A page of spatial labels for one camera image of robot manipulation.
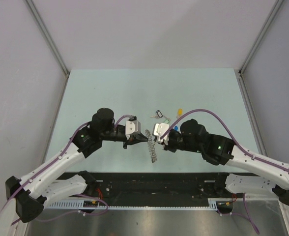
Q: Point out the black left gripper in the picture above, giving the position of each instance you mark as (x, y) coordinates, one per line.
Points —
(134, 139)

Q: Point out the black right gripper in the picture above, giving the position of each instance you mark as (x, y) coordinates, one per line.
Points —
(167, 147)

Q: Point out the metal disc with keyrings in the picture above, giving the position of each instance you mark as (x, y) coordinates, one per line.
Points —
(151, 146)

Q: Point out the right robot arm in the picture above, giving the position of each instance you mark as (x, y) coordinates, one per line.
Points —
(267, 176)

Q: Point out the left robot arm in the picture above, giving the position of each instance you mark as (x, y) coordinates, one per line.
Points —
(33, 192)

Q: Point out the green tag key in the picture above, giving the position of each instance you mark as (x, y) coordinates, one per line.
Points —
(166, 120)

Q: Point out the black tag key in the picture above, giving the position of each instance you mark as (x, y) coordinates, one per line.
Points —
(157, 115)

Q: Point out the yellow tag key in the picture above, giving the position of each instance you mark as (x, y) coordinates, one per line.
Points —
(179, 113)

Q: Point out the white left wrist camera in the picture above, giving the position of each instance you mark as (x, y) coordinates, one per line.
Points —
(132, 127)

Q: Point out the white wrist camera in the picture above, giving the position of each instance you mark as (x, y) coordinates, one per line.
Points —
(159, 133)
(132, 127)

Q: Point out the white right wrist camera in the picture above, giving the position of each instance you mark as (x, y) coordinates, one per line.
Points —
(159, 133)

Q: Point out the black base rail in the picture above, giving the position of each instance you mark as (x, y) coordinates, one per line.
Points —
(162, 189)

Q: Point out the white slotted cable duct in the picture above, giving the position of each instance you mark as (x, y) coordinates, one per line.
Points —
(88, 204)

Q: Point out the aluminium frame post left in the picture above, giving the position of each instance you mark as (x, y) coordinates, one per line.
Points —
(46, 35)

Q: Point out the aluminium frame post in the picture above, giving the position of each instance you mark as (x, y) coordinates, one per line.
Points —
(261, 35)
(46, 35)

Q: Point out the aluminium frame post right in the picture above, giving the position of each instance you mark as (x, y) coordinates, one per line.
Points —
(261, 35)

